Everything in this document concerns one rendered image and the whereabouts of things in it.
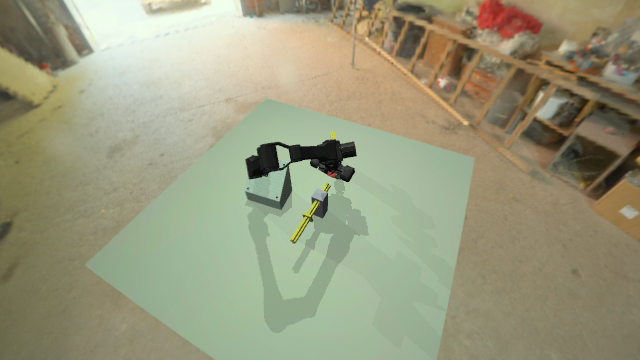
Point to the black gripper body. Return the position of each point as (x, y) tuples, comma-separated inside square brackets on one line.
[(345, 172)]

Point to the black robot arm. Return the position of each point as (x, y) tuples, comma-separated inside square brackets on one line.
[(329, 151)]

